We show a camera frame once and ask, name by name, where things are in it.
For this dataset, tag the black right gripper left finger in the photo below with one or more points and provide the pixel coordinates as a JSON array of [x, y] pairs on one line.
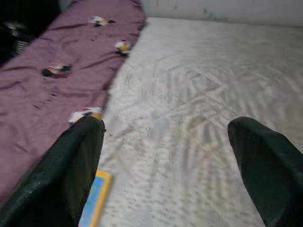
[[59, 177]]

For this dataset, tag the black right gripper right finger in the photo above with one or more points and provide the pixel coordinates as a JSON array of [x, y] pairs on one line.
[[272, 170]]

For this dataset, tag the colourful picture book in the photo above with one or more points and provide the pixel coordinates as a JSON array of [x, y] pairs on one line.
[[99, 196]]

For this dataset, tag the purple duck print blanket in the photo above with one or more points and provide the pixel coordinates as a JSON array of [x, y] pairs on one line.
[[59, 89]]

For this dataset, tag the white patterned mattress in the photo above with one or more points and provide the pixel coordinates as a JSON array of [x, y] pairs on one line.
[[189, 94]]

